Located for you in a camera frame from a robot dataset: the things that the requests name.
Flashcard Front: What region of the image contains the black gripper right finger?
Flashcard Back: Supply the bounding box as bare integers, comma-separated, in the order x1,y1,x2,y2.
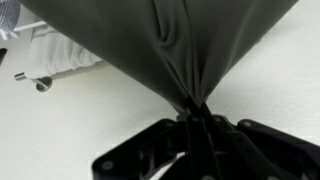
198,102,320,180

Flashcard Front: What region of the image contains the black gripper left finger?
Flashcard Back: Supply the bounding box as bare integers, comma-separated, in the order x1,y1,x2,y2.
91,103,203,180

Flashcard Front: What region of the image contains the olive green trouser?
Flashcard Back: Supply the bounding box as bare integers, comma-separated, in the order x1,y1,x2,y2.
18,0,300,115

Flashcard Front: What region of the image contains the white pleated cloth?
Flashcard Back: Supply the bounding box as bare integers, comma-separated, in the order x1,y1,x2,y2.
25,24,104,80

